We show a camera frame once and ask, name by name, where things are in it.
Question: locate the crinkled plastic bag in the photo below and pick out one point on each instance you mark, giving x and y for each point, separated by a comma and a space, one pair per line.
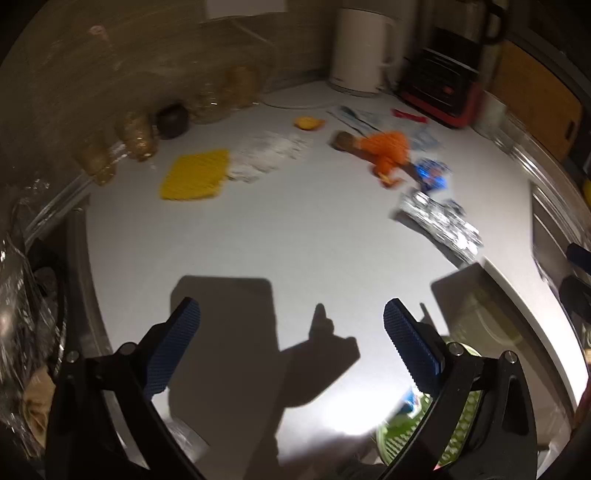
21, 286

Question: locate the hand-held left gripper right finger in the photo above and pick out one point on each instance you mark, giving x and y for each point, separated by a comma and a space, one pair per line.
411, 341

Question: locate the dark round jar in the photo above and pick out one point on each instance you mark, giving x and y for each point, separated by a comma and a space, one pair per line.
171, 121

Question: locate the wooden cutting board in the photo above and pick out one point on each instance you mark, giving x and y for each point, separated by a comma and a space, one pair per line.
535, 101

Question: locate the white round kettle base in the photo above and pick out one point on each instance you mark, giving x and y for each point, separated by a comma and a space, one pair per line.
300, 98

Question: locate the orange plush toy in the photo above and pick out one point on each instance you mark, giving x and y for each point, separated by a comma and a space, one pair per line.
385, 147

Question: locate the yellow waffle dish cloth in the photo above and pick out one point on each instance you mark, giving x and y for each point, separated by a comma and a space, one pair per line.
196, 175

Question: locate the red and black appliance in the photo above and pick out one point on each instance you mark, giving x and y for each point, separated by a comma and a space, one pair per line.
441, 87

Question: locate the brown round food scrap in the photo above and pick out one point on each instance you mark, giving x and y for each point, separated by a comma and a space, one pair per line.
344, 141

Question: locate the green plastic basket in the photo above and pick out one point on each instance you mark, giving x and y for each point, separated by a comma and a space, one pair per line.
401, 438

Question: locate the steel sink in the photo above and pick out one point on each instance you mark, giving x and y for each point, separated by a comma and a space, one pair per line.
551, 230

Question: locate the pale blue dish cloth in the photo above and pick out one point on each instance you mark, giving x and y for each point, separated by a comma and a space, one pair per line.
268, 154

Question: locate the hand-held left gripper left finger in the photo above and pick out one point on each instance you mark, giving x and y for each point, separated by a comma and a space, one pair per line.
173, 341

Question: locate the white and blue wrapper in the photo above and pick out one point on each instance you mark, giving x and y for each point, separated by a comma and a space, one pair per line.
355, 118

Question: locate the silver foil wrapper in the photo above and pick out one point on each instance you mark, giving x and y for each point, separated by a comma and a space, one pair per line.
438, 224

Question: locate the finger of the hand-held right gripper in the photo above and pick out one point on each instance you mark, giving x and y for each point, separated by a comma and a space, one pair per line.
579, 254
575, 295

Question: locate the blue snack wrapper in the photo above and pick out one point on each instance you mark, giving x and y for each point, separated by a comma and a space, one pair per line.
431, 174

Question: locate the glass jar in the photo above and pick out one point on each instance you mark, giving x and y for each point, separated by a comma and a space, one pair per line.
241, 86
136, 136
207, 104
95, 160

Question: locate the white electric kettle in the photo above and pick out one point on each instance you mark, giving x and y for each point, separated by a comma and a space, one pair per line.
360, 50

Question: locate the red wrapper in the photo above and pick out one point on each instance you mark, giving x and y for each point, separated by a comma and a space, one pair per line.
408, 116

